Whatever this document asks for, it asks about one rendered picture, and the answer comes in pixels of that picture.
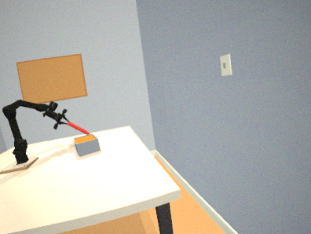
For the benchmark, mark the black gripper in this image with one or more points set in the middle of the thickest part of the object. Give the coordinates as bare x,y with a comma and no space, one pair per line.
63,116

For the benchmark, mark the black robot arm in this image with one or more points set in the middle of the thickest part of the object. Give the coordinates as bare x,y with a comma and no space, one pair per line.
20,145

